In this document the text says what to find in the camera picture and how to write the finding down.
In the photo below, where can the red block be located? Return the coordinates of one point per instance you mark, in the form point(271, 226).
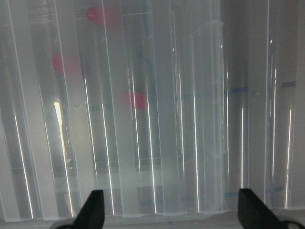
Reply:
point(135, 100)
point(67, 66)

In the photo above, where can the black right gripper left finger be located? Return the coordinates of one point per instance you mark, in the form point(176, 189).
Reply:
point(92, 214)

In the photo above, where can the red block upper middle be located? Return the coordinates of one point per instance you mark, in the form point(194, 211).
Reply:
point(67, 66)

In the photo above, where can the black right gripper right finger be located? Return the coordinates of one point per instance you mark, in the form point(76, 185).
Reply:
point(253, 213)

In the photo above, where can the red block front edge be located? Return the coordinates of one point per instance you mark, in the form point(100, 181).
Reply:
point(103, 16)

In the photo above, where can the red block centre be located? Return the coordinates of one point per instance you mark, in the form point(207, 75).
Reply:
point(135, 100)

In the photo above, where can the clear plastic box lid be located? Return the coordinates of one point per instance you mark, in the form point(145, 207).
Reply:
point(61, 138)

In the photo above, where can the clear plastic storage box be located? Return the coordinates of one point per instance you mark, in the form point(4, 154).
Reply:
point(264, 101)

